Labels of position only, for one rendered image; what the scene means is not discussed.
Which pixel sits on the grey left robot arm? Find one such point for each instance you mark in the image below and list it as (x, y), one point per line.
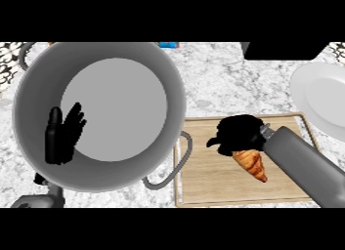
(43, 197)

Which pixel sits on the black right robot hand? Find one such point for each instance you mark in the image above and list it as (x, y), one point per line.
(240, 133)

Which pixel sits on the pale wooden tray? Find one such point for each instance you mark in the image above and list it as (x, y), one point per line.
(222, 175)

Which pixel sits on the large grey metal pot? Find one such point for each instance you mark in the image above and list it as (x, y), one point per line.
(121, 78)

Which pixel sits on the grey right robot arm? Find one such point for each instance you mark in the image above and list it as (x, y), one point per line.
(309, 166)

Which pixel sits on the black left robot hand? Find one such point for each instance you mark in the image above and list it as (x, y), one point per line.
(61, 136)

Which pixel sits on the golden brown croissant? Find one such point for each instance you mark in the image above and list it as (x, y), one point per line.
(252, 166)

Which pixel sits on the white round plate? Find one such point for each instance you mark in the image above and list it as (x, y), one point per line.
(330, 101)

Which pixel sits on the black box appliance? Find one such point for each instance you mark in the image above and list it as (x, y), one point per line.
(283, 50)

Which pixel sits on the small blue object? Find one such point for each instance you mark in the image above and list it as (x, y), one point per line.
(169, 44)

